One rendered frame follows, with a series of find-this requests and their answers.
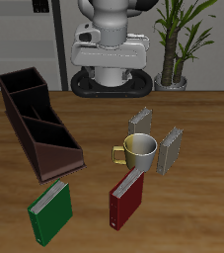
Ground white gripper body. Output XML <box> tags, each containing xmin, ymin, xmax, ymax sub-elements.
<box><xmin>71</xmin><ymin>33</ymin><xmax>150</xmax><ymax>71</ymax></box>

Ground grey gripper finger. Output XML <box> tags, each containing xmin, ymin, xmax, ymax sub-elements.
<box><xmin>122</xmin><ymin>69</ymin><xmax>133</xmax><ymax>80</ymax></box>
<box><xmin>86</xmin><ymin>66</ymin><xmax>97</xmax><ymax>80</ymax></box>

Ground pale yellow-grey book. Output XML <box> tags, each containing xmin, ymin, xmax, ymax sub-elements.
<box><xmin>155</xmin><ymin>126</ymin><xmax>185</xmax><ymax>177</ymax></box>
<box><xmin>127</xmin><ymin>106</ymin><xmax>154</xmax><ymax>136</ymax></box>

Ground dark brown desk caddy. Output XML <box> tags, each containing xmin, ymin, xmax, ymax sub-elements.
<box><xmin>0</xmin><ymin>66</ymin><xmax>88</xmax><ymax>185</ymax></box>

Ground red book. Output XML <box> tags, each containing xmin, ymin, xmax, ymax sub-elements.
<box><xmin>109</xmin><ymin>166</ymin><xmax>146</xmax><ymax>232</ymax></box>

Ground green book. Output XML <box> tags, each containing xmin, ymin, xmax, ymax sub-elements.
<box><xmin>27</xmin><ymin>179</ymin><xmax>74</xmax><ymax>248</ymax></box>

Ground pot plant in white pot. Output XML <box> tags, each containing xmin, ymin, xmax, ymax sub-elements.
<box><xmin>152</xmin><ymin>0</ymin><xmax>220</xmax><ymax>93</ymax></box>

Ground yellow and white mug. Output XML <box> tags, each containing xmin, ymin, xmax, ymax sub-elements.
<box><xmin>111</xmin><ymin>132</ymin><xmax>159</xmax><ymax>173</ymax></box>

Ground flat black base plate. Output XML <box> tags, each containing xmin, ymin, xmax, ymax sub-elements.
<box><xmin>70</xmin><ymin>66</ymin><xmax>154</xmax><ymax>99</ymax></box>

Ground dark vertical wall post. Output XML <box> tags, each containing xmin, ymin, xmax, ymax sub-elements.
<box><xmin>51</xmin><ymin>0</ymin><xmax>69</xmax><ymax>92</ymax></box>

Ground grey wall shelf unit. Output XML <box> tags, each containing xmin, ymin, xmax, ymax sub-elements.
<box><xmin>0</xmin><ymin>0</ymin><xmax>59</xmax><ymax>63</ymax></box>

